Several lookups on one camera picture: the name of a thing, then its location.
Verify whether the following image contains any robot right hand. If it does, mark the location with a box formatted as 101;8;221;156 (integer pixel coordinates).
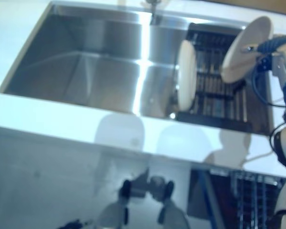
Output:
243;34;286;83

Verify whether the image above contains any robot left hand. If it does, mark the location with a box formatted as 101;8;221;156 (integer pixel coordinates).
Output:
63;218;91;229

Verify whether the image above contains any beige round plate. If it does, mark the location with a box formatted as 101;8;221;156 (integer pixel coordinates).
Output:
220;16;275;84
175;39;197;112

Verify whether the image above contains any wide white cabinet door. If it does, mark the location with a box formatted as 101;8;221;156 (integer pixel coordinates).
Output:
0;126;146;191

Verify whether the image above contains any black dish drying rack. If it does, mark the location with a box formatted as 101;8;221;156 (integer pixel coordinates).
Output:
175;22;272;131

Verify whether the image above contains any chrome gooseneck faucet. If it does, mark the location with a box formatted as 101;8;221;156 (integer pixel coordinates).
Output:
140;0;169;8

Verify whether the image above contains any stainless steel sink basin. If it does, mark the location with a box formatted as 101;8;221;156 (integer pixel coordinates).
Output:
0;0;277;134

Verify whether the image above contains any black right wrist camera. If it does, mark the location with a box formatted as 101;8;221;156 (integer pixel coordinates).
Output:
257;52;274;73

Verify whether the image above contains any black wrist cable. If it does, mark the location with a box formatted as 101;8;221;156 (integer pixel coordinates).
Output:
251;69;286;108

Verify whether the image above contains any dishwasher lower wire rack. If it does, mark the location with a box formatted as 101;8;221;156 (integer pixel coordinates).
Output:
211;168;286;229

